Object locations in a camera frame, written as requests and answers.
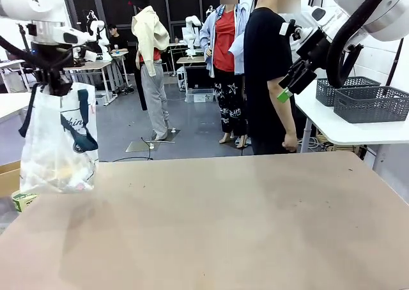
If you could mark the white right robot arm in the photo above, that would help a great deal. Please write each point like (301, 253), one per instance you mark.
(383, 12)

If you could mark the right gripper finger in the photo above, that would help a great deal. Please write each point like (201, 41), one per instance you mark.
(303, 80)
(289, 76)

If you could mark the small background desk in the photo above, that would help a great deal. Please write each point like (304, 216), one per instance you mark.
(191, 60)

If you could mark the grey plastic perforated basket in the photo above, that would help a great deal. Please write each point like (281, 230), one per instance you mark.
(322, 92)
(370, 108)

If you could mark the white table with baskets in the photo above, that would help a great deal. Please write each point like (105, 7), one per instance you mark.
(335, 130)

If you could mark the person's right hand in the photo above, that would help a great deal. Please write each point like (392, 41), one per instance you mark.
(290, 142)

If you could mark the person's right forearm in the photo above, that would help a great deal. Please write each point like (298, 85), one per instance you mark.
(284, 117)

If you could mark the green and white paper bag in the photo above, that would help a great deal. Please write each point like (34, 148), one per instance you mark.
(22, 200)

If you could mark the clear plastic storage box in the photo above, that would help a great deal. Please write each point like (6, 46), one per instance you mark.
(199, 96)

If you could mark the person in black T-shirt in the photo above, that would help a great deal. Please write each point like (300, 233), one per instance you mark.
(259, 79)

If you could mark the brown cardboard box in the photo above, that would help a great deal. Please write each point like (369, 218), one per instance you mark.
(8, 178)

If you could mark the white side table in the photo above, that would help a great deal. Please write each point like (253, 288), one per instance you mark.
(9, 104)

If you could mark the mannequin in cream jacket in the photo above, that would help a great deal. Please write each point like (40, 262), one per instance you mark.
(150, 47)

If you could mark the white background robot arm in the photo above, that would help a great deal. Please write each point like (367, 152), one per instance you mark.
(191, 31)
(97, 31)

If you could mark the white background desk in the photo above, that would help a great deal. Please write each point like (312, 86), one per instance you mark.
(92, 65)

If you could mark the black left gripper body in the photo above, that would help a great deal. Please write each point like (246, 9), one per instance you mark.
(52, 66)

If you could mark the metal mannequin base plate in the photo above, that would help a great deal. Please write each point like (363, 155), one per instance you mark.
(140, 146)

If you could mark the seated person in dark clothes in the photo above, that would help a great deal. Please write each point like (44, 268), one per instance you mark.
(116, 42)

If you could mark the person in red shirt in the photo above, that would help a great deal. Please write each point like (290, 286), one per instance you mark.
(223, 47)

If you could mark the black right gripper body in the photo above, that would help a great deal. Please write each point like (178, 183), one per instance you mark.
(311, 52)

